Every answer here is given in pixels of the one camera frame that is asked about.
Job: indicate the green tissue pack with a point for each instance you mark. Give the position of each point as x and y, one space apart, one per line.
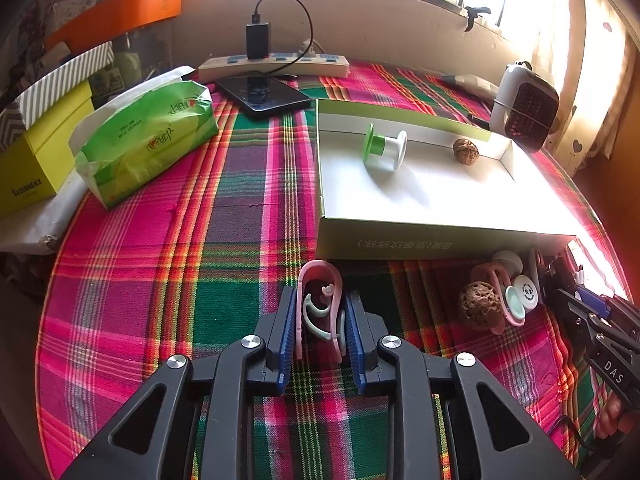
145 145

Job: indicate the white round knob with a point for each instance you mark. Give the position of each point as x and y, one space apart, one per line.
509 262

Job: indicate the green and white cardboard box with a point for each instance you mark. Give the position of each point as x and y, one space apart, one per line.
425 195

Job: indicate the cream heart-print curtain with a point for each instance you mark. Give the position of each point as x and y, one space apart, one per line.
590 70

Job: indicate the plaid tablecloth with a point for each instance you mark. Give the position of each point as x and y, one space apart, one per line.
200 260

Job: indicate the green and white spool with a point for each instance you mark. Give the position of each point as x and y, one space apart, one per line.
387 147

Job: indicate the walnut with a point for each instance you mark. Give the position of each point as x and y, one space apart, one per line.
466 151
477 306

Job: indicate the black window hook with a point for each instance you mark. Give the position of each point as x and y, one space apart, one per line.
472 15

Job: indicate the white plug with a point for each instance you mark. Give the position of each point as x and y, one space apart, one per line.
310 50

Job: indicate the grey pouch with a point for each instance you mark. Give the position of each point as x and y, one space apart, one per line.
470 82

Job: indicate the black smartphone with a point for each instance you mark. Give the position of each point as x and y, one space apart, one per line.
262 94

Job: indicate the white bottle with printed cap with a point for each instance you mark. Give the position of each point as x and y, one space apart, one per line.
528 292

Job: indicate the small black object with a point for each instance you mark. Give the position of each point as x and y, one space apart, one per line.
479 121

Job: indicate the black charger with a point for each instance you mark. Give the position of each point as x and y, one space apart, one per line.
257 40

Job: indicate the yellow box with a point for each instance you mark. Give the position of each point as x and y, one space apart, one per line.
40 160

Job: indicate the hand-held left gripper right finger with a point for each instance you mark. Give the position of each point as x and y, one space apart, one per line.
356 340

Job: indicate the white power strip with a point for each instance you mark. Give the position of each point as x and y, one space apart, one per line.
285 65

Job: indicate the person's right hand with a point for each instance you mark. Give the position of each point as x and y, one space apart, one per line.
612 417

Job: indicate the grey striped box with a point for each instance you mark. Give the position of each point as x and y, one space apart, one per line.
55 82

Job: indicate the white and black mini heater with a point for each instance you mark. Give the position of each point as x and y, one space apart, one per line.
530 110

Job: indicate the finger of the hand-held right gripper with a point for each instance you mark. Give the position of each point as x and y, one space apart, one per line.
575 312
595 300

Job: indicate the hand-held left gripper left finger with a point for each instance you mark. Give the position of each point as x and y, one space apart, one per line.
286 340

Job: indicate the orange box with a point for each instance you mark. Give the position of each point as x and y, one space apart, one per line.
125 10

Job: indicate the white paper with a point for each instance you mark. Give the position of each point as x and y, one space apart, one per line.
35 232

